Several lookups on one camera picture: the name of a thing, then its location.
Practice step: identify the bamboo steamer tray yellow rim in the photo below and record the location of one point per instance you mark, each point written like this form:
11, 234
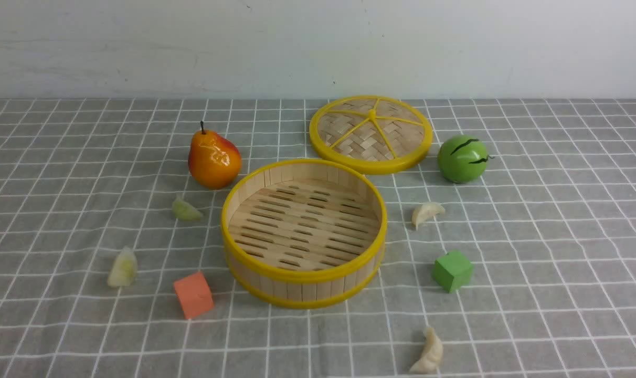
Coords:
304, 233

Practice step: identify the white dumpling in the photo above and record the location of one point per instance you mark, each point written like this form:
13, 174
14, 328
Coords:
424, 212
431, 355

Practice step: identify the pale green dumpling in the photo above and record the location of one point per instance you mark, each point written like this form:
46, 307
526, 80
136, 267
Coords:
184, 211

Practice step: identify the pale yellow dumpling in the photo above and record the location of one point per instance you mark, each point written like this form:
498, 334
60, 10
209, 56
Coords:
124, 269

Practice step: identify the woven bamboo steamer lid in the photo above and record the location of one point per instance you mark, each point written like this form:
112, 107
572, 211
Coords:
371, 134

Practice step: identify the orange red toy pear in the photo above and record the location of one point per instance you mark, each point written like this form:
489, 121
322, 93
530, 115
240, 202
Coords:
214, 162

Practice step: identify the green toy watermelon ball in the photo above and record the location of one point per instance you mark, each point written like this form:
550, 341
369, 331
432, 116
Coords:
463, 158

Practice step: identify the green cube block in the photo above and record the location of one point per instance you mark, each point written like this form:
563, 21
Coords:
452, 271

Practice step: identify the orange cube block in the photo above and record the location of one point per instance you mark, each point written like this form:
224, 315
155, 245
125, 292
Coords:
194, 295

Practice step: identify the white dumpling front bottom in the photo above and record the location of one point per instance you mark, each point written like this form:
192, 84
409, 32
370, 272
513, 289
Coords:
431, 355

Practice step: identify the grey checked tablecloth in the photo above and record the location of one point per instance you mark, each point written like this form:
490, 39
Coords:
550, 229

